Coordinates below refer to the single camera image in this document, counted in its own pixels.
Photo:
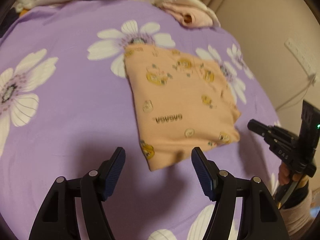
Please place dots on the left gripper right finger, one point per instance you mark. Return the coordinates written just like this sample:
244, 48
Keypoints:
206, 172

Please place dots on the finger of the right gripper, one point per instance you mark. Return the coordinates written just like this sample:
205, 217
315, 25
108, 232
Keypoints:
258, 128

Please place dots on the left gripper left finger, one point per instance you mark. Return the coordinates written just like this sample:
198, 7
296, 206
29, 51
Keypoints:
109, 172

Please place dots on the orange cartoon print shirt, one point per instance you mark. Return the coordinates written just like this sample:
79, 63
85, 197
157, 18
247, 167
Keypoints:
181, 102

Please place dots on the pink fuzzy right forearm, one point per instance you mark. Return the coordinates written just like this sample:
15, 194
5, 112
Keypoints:
296, 213

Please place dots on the person's right hand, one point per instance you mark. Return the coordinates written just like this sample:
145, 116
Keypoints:
284, 175

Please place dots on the pink folded garment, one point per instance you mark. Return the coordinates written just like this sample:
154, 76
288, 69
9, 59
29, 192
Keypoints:
189, 17

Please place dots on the cream folded garment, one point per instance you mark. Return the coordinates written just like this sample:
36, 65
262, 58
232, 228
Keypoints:
191, 3

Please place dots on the white wall socket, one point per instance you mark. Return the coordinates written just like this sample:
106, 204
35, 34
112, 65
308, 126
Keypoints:
301, 57

